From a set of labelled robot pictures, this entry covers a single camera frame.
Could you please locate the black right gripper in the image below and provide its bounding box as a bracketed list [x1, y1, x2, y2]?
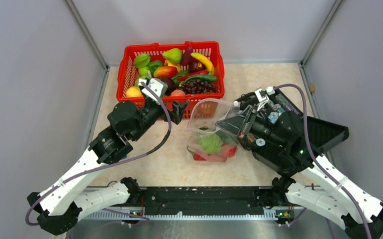
[216, 105, 287, 148]

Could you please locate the small dark green cucumber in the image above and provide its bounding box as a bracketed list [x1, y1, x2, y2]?
[216, 130, 239, 146]

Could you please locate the red apple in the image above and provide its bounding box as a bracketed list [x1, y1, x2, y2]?
[221, 144, 238, 158]

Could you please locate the round green cabbage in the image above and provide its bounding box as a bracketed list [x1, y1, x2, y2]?
[198, 134, 222, 154]

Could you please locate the dark purple grape bunch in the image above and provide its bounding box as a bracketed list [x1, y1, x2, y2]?
[179, 79, 217, 95]

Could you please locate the clear zip top bag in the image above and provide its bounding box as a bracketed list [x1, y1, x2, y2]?
[186, 98, 239, 163]

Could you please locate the orange green mango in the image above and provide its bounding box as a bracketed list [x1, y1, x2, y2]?
[153, 66, 178, 78]

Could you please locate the red chili pepper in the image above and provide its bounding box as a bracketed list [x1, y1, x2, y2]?
[193, 152, 227, 163]

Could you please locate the red plastic shopping basket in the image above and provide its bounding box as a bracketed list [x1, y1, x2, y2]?
[116, 41, 225, 119]

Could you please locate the green pear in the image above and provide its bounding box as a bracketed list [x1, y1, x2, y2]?
[162, 48, 183, 65]

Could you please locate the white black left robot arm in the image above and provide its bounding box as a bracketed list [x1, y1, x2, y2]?
[27, 97, 188, 236]

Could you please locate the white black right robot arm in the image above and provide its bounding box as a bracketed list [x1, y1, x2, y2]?
[216, 107, 383, 239]

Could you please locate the black open tool case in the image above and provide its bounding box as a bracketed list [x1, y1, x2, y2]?
[234, 87, 350, 176]

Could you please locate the yellow banana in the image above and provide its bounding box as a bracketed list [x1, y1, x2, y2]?
[191, 52, 215, 75]

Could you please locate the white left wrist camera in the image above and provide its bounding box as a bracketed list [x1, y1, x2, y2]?
[138, 78, 168, 104]

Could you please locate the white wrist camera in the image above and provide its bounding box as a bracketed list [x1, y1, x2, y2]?
[138, 78, 168, 104]
[254, 86, 275, 112]

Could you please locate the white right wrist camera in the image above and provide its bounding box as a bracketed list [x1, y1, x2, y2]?
[254, 86, 275, 112]

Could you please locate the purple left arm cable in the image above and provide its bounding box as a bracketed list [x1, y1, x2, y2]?
[25, 82, 173, 228]

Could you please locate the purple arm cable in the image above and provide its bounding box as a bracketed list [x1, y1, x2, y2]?
[274, 84, 373, 239]
[25, 82, 173, 228]

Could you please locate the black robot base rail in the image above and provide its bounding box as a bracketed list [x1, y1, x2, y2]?
[116, 186, 297, 224]

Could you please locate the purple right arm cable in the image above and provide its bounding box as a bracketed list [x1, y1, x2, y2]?
[274, 84, 373, 239]

